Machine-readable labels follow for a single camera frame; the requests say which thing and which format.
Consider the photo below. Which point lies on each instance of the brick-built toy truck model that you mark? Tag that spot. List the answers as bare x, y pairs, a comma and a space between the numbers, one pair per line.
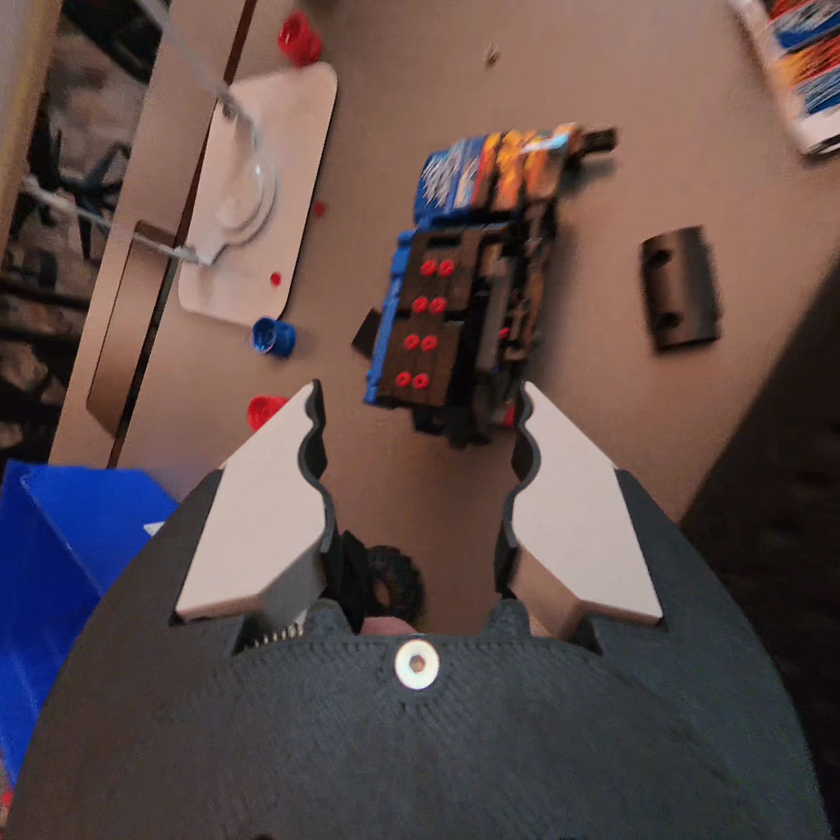
472, 295

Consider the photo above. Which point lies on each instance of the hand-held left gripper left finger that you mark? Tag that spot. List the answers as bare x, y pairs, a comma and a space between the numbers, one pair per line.
256, 525

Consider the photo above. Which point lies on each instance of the blue storage bin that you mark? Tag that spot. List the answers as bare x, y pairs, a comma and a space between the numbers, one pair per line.
59, 558

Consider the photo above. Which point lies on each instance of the white book stand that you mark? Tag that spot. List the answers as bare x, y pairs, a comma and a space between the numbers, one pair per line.
275, 164

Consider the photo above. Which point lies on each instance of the sticker sheet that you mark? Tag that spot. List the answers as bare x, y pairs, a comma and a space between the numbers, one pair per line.
800, 72

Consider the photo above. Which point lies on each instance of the red toy wheel rim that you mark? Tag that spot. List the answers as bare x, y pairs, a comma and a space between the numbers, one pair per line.
264, 410
298, 38

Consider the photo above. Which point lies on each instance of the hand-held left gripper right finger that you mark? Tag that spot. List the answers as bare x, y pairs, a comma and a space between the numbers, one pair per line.
577, 525

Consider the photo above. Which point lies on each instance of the black rubber tyre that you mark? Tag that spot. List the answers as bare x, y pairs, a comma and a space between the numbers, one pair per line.
400, 577

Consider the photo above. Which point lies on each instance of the black perforated chair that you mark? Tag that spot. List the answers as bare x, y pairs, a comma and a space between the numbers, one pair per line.
781, 525

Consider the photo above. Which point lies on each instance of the blue toy wheel rim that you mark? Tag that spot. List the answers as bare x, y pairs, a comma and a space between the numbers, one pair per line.
272, 336

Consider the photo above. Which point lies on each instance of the black flat Lego panel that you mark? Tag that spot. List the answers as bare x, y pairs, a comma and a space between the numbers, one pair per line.
682, 289

